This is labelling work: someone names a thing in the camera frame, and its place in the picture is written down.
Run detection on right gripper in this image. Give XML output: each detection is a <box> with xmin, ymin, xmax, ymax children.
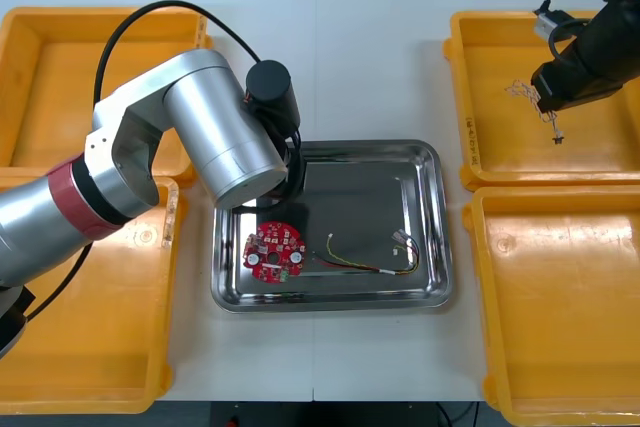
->
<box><xmin>530</xmin><ymin>54</ymin><xmax>627</xmax><ymax>123</ymax></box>

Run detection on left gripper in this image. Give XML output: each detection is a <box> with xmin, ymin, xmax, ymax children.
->
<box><xmin>278</xmin><ymin>142</ymin><xmax>308</xmax><ymax>206</ymax></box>

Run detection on twisted white wire harness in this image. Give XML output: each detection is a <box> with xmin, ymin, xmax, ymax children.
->
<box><xmin>503</xmin><ymin>77</ymin><xmax>567</xmax><ymax>146</ymax></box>

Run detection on round red circuit board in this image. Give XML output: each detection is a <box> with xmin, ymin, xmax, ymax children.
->
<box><xmin>243</xmin><ymin>219</ymin><xmax>307</xmax><ymax>287</ymax></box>

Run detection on red black green-yellow wire harness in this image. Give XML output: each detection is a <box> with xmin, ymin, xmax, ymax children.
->
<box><xmin>310</xmin><ymin>228</ymin><xmax>422</xmax><ymax>279</ymax></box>

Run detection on steel tray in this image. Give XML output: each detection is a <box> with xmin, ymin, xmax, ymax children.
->
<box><xmin>210</xmin><ymin>139</ymin><xmax>454</xmax><ymax>315</ymax></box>

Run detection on yellow-orange plastic bin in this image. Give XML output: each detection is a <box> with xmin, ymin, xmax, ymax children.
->
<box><xmin>0</xmin><ymin>169</ymin><xmax>190</xmax><ymax>416</ymax></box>
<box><xmin>462</xmin><ymin>185</ymin><xmax>640</xmax><ymax>421</ymax></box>
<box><xmin>443</xmin><ymin>9</ymin><xmax>640</xmax><ymax>192</ymax></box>
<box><xmin>0</xmin><ymin>6</ymin><xmax>214</xmax><ymax>184</ymax></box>

